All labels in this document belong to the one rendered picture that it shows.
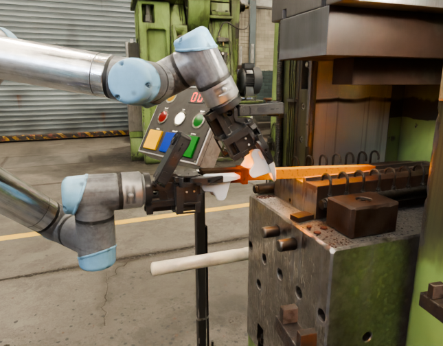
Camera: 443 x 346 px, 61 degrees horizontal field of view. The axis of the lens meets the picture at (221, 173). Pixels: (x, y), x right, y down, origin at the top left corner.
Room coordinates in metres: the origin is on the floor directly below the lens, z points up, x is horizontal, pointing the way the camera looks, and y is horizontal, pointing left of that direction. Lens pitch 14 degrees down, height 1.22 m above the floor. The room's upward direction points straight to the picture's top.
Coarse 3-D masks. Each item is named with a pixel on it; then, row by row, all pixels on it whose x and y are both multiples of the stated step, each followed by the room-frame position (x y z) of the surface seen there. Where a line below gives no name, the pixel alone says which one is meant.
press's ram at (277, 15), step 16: (272, 0) 1.02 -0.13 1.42; (288, 0) 0.95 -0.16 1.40; (304, 0) 0.88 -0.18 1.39; (320, 0) 0.82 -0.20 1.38; (336, 0) 0.77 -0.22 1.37; (352, 0) 0.76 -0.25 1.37; (368, 0) 0.77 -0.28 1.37; (384, 0) 0.78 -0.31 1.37; (400, 0) 0.79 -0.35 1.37; (416, 0) 0.80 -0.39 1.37; (432, 0) 0.82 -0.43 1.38; (272, 16) 1.02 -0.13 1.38; (288, 16) 0.94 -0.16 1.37
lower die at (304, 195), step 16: (304, 176) 0.85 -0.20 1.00; (320, 176) 0.85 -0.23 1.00; (336, 176) 0.87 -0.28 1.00; (352, 176) 0.88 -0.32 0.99; (368, 176) 0.88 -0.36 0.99; (384, 176) 0.88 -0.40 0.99; (400, 176) 0.88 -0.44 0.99; (416, 176) 0.89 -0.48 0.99; (288, 192) 0.91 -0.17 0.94; (304, 192) 0.84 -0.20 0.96; (320, 192) 0.80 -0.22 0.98; (336, 192) 0.81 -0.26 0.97; (352, 192) 0.83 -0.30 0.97; (304, 208) 0.84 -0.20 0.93
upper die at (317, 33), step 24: (288, 24) 0.94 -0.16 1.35; (312, 24) 0.85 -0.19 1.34; (336, 24) 0.80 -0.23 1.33; (360, 24) 0.82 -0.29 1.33; (384, 24) 0.84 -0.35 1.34; (408, 24) 0.86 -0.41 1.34; (432, 24) 0.89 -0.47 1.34; (288, 48) 0.94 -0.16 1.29; (312, 48) 0.84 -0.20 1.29; (336, 48) 0.80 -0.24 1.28; (360, 48) 0.82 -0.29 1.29; (384, 48) 0.84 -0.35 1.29; (408, 48) 0.87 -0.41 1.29; (432, 48) 0.89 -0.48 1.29
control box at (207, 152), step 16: (176, 96) 1.41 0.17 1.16; (160, 112) 1.43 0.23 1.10; (176, 112) 1.36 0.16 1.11; (192, 112) 1.30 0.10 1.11; (160, 128) 1.38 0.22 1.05; (176, 128) 1.32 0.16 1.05; (192, 128) 1.26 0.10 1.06; (208, 128) 1.21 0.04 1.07; (160, 144) 1.33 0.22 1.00; (208, 144) 1.20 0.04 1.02; (160, 160) 1.40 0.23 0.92; (192, 160) 1.18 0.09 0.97; (208, 160) 1.19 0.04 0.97
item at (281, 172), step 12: (204, 168) 0.79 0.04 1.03; (216, 168) 0.80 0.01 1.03; (228, 168) 0.80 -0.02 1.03; (240, 168) 0.81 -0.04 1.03; (276, 168) 0.84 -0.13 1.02; (288, 168) 0.85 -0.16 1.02; (300, 168) 0.86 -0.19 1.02; (312, 168) 0.86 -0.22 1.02; (324, 168) 0.87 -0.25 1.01; (336, 168) 0.88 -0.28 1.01; (348, 168) 0.90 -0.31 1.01; (360, 168) 0.91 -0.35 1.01; (372, 168) 0.92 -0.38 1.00; (240, 180) 0.80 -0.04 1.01; (252, 180) 0.81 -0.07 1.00
